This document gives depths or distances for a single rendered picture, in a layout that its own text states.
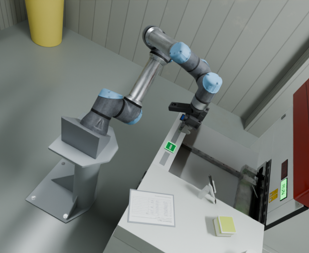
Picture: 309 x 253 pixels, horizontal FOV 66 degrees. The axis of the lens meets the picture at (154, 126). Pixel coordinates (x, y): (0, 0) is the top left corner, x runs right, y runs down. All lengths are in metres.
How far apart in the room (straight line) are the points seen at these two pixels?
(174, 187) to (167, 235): 0.23
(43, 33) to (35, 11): 0.27
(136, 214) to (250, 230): 0.55
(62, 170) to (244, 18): 2.31
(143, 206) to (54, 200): 1.13
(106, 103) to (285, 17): 2.10
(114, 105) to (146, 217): 0.57
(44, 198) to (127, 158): 0.79
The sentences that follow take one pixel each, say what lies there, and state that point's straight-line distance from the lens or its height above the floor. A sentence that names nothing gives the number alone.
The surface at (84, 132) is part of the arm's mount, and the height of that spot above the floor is 1.00.
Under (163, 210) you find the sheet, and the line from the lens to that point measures 1.12.
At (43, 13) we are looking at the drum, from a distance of 3.22.
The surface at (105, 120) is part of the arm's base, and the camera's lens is 1.26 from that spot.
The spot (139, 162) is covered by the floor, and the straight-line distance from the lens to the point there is 2.36.
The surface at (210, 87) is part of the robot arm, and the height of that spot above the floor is 1.44.
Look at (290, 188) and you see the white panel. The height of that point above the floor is 1.15.
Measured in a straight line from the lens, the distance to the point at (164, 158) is 1.27.
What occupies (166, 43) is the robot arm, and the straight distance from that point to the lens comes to 1.09.
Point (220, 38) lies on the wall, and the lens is 2.96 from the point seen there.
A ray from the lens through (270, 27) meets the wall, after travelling 2.88.
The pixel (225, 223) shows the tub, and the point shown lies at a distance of 1.16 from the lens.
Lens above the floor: 1.96
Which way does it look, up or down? 47 degrees down
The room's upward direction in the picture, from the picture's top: 24 degrees clockwise
